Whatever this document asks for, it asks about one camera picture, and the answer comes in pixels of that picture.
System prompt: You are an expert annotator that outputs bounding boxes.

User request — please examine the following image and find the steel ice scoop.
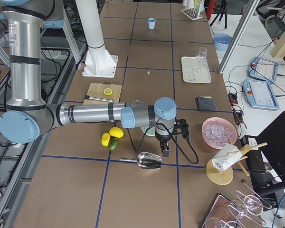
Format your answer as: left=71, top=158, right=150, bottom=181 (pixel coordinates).
left=120, top=152, right=162, bottom=170

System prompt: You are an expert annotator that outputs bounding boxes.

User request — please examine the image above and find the aluminium frame post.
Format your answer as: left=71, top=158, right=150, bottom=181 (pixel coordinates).
left=218, top=0, right=260, bottom=74

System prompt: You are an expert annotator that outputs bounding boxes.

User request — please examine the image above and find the wooden cutting board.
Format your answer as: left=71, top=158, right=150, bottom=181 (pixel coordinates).
left=83, top=83, right=122, bottom=105

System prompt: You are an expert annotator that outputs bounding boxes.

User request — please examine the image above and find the white wire cup rack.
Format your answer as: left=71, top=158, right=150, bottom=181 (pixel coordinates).
left=181, top=0, right=204, bottom=20

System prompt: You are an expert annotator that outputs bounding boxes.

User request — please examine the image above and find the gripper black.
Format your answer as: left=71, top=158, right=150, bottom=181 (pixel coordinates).
left=155, top=119, right=189, bottom=157

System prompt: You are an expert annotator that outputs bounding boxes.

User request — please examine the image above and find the lemon half slice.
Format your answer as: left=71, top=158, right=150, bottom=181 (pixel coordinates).
left=104, top=88, right=113, bottom=96

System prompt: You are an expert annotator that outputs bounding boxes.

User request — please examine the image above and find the green bowl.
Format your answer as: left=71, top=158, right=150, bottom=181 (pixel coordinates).
left=141, top=126, right=155, bottom=137

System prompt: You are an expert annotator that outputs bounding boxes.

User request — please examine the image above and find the near blue teach pendant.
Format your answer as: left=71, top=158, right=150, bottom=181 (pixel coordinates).
left=243, top=79, right=280, bottom=110

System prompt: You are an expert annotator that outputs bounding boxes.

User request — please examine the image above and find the wooden cup stand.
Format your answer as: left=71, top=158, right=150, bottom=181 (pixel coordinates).
left=205, top=142, right=267, bottom=185

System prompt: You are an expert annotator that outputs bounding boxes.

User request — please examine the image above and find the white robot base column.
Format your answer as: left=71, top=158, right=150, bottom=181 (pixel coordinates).
left=76, top=0, right=118, bottom=78

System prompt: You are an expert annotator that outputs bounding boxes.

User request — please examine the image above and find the cream bear serving tray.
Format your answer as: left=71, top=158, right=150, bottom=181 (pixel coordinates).
left=181, top=57, right=211, bottom=84

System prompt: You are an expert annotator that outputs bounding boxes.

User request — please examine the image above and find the green lime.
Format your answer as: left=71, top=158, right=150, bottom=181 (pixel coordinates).
left=108, top=138, right=120, bottom=151

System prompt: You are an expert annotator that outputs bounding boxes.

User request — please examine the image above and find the whole yellow lemon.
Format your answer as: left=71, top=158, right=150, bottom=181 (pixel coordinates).
left=109, top=127, right=124, bottom=138

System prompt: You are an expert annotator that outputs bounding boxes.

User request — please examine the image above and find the blue teach pendant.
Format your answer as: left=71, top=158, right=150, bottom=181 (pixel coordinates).
left=248, top=57, right=278, bottom=83
left=243, top=79, right=280, bottom=110

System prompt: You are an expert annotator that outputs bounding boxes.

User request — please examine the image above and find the blue bowl with fork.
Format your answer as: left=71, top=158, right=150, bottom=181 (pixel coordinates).
left=213, top=33, right=233, bottom=51

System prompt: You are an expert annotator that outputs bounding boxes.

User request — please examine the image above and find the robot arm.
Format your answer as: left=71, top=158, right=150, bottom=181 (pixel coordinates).
left=0, top=0, right=189, bottom=157

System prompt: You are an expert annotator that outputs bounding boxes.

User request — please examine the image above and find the far blue teach pendant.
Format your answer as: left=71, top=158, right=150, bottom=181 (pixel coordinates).
left=248, top=57, right=278, bottom=83

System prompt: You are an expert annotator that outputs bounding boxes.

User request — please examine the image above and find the grey folded cloth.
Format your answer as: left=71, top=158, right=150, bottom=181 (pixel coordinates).
left=195, top=96, right=217, bottom=111

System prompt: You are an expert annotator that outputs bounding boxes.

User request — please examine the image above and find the black camera tripod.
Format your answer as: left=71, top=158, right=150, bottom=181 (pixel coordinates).
left=209, top=0, right=228, bottom=29

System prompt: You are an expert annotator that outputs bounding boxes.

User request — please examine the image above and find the steel muddler black tip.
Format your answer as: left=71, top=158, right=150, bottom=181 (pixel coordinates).
left=84, top=95, right=113, bottom=102

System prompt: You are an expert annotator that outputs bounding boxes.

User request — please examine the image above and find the pink bowl of ice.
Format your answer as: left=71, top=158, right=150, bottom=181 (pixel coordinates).
left=201, top=117, right=238, bottom=149

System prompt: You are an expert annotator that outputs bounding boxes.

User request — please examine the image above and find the clear wine glass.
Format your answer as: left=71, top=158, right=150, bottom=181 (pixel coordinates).
left=192, top=47, right=208, bottom=73

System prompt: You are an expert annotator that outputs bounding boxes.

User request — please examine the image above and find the white carton on stand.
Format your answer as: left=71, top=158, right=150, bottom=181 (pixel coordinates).
left=211, top=143, right=242, bottom=171

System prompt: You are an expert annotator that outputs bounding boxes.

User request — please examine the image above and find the light blue plastic cup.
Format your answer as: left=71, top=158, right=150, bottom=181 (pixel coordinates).
left=148, top=18, right=156, bottom=30

